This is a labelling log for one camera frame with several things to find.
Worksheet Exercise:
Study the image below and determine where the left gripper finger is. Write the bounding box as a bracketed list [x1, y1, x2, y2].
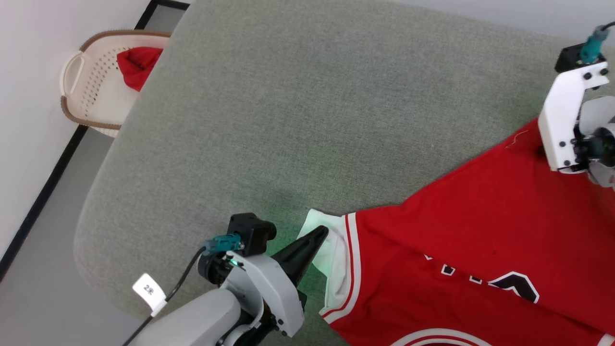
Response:
[271, 225, 330, 288]

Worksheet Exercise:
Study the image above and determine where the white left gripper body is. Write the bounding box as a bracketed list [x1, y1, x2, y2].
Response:
[198, 252, 308, 346]

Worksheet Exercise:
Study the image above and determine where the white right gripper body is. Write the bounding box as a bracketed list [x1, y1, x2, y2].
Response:
[538, 62, 611, 173]

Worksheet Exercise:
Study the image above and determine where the red basketball jersey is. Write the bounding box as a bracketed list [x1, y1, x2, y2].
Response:
[298, 118, 615, 346]

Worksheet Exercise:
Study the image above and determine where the black baseboard strip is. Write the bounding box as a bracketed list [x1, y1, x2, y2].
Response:
[0, 0, 190, 282]

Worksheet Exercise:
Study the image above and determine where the red cloth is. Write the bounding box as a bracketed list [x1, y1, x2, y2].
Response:
[117, 47, 164, 92]

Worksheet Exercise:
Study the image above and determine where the cream plastic laundry basket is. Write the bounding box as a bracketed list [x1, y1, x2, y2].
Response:
[60, 30, 172, 138]

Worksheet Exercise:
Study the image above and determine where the teal right camera cable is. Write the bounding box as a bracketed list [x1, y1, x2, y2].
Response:
[579, 20, 615, 64]

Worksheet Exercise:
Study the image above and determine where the white cable label tag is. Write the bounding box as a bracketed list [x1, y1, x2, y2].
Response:
[133, 273, 167, 318]

